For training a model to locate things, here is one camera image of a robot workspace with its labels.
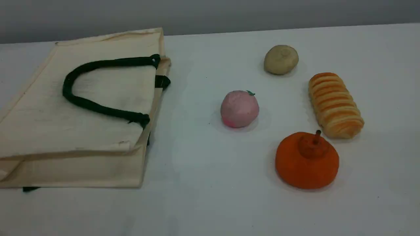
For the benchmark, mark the long striped bread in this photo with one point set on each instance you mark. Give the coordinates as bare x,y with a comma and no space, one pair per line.
334,105

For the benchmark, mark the pink peach toy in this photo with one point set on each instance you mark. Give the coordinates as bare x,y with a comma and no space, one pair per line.
239,109

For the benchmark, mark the beige round potato toy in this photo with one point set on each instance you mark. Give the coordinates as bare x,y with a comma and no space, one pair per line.
281,59

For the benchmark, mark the orange persimmon toy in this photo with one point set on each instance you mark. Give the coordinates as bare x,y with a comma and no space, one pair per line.
305,167

